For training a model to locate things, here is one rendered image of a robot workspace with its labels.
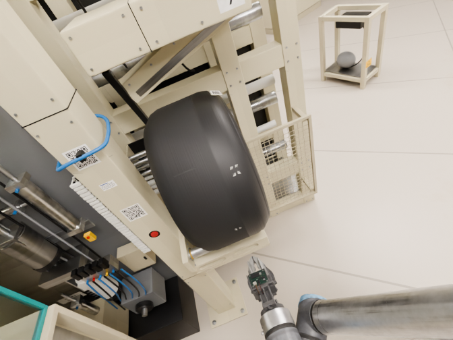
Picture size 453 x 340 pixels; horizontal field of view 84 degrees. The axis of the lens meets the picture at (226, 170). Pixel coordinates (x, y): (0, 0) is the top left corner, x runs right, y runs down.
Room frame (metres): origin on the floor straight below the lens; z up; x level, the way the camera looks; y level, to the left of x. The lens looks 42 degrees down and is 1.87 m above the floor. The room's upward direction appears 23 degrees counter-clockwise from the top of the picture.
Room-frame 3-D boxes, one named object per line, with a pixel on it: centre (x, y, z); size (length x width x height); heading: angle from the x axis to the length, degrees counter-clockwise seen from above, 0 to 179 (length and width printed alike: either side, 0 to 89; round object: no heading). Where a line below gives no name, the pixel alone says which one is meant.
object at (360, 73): (2.75, -1.93, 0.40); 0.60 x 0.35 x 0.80; 23
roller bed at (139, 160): (1.16, 0.35, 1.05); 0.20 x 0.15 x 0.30; 90
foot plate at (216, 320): (0.76, 0.38, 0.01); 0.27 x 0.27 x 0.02; 0
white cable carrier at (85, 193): (0.74, 0.47, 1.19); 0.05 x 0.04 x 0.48; 0
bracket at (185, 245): (0.78, 0.31, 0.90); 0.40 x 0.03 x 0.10; 0
